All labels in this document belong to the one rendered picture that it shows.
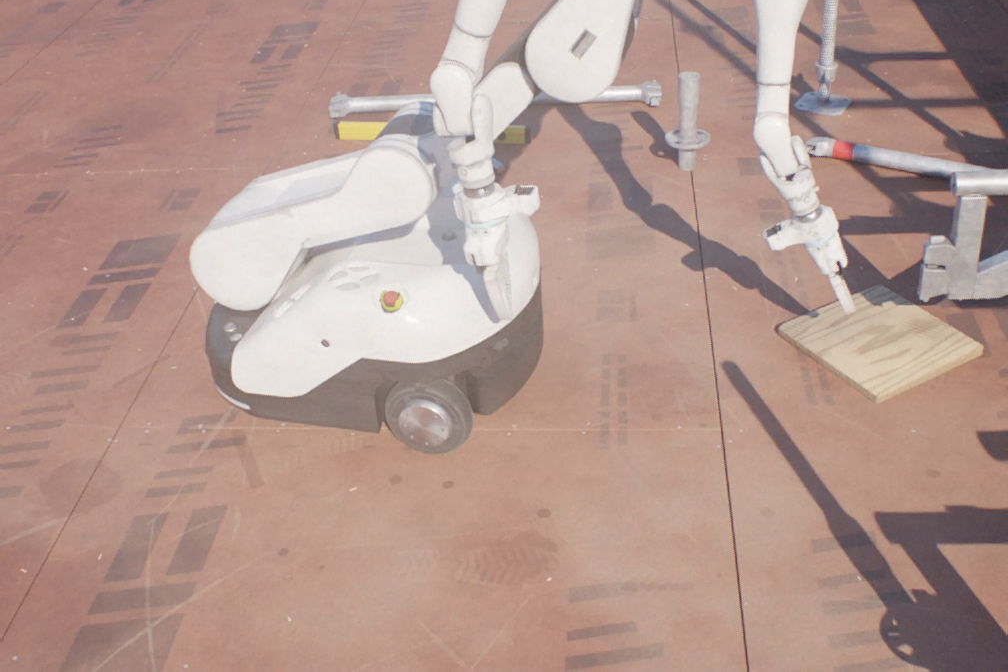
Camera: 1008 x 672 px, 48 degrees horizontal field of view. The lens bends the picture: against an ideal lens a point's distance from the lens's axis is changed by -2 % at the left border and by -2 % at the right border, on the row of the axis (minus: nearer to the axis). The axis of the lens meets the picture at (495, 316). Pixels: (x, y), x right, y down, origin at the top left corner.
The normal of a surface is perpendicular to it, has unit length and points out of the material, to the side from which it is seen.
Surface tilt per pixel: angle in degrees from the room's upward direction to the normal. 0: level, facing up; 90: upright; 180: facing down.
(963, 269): 90
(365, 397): 88
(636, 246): 0
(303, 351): 89
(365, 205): 90
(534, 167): 0
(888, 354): 0
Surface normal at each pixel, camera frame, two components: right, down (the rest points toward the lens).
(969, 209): -0.09, 0.54
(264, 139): -0.07, -0.84
